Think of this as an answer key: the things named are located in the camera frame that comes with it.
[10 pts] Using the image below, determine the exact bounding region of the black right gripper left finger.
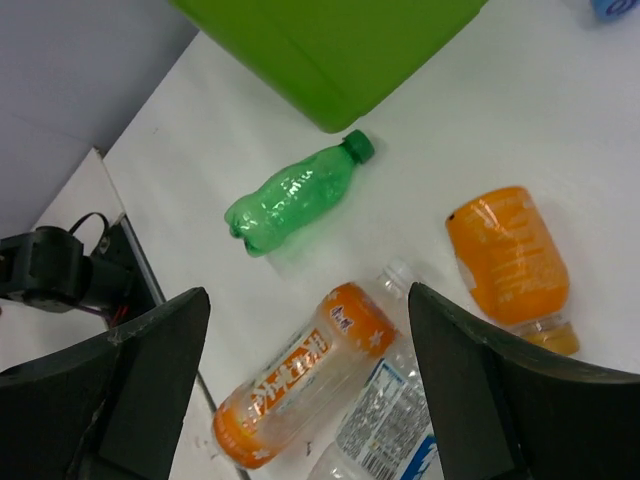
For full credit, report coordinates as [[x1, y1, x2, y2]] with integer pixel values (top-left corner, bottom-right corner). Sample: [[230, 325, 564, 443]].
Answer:
[[1, 287, 210, 479]]

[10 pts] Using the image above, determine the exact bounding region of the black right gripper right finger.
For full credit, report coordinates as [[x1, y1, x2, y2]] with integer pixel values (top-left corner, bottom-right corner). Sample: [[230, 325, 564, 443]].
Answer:
[[408, 283, 639, 479]]

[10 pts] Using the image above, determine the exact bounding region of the clear water bottle blue label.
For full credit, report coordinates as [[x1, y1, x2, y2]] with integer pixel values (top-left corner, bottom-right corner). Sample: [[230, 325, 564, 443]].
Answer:
[[309, 259, 444, 480]]

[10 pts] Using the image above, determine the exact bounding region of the orange juice bottle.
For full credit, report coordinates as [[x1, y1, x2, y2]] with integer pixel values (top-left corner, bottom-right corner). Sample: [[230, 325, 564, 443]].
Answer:
[[445, 186, 580, 356]]

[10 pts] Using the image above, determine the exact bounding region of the orange label tea bottle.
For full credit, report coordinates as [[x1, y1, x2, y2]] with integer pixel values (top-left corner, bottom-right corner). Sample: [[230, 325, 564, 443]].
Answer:
[[212, 281, 403, 470]]

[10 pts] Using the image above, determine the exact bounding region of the green plastic bottle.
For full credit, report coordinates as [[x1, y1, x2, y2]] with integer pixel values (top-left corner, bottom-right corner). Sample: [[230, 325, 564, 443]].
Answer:
[[224, 130, 375, 257]]

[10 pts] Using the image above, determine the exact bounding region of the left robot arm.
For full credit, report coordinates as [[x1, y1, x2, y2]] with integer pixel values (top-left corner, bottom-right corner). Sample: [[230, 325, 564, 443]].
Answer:
[[1, 212, 165, 329]]

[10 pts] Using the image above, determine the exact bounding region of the green plastic bin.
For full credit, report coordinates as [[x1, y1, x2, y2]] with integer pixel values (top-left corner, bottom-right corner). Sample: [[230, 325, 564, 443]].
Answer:
[[173, 0, 484, 133]]

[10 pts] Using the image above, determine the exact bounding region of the blue bottle cap far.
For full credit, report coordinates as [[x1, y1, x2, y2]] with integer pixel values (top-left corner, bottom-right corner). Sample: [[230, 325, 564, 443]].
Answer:
[[590, 0, 639, 22]]

